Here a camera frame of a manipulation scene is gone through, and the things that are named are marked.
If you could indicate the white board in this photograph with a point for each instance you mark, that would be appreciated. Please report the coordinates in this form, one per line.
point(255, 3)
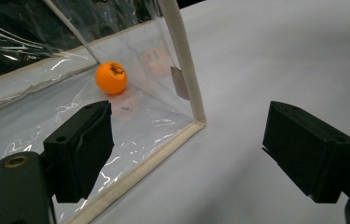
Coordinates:
point(256, 62)

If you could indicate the orange ping-pong ball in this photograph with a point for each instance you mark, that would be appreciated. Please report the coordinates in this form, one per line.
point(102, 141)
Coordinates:
point(109, 81)

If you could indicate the clear plastic tote bag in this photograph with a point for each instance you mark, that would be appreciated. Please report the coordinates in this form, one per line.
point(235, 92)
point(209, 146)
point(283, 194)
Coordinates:
point(151, 124)

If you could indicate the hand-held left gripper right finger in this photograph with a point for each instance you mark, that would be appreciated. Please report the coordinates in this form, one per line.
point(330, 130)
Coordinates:
point(312, 152)

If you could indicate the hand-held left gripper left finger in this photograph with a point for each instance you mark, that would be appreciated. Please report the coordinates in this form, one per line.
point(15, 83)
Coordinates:
point(79, 155)

